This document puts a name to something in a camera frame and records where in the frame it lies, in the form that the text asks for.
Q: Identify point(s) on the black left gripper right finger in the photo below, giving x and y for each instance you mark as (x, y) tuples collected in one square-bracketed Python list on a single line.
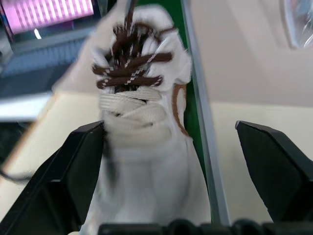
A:
[(276, 171)]

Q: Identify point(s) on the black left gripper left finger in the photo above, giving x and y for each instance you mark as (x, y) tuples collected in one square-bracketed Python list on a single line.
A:
[(61, 176)]

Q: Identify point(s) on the clear plastic wrap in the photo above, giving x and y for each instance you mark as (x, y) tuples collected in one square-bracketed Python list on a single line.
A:
[(300, 22)]

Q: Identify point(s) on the white sneaker with brown laces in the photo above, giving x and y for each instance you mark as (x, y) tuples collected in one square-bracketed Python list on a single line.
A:
[(146, 147)]

